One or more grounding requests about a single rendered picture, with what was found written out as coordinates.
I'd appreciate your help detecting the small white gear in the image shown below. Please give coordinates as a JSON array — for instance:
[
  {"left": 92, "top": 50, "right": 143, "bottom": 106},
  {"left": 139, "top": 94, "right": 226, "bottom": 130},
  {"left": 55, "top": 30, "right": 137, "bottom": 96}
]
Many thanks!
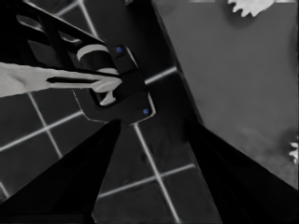
[
  {"left": 289, "top": 141, "right": 299, "bottom": 165},
  {"left": 226, "top": 0, "right": 277, "bottom": 18}
]

